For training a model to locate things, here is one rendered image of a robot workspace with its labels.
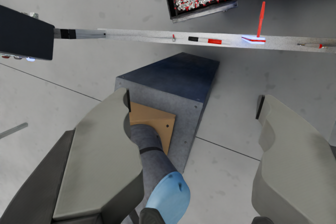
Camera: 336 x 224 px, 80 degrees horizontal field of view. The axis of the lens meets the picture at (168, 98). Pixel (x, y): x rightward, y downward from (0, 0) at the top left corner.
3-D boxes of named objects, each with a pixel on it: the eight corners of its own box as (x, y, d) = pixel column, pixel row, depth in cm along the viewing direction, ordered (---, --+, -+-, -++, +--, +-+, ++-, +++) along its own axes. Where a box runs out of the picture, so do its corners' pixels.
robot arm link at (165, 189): (173, 171, 56) (201, 212, 45) (128, 198, 52) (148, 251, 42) (162, 141, 50) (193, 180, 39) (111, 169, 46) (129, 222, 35)
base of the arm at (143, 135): (152, 164, 65) (165, 187, 57) (104, 170, 57) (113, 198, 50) (163, 123, 61) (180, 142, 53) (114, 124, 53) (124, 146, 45)
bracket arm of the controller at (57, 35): (75, 29, 63) (68, 29, 60) (76, 39, 64) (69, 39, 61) (17, 26, 69) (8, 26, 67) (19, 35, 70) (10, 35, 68)
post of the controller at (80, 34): (105, 30, 78) (68, 29, 60) (105, 38, 79) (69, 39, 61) (98, 29, 79) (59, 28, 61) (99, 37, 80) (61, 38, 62)
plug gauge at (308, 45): (329, 45, 58) (298, 42, 60) (327, 49, 59) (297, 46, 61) (327, 44, 59) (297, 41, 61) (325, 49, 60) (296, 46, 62)
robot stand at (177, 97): (209, 97, 163) (180, 179, 72) (174, 87, 169) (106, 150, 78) (220, 61, 152) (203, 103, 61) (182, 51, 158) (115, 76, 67)
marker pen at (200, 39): (230, 41, 65) (188, 36, 69) (229, 45, 66) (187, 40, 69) (230, 41, 67) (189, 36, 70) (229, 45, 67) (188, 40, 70)
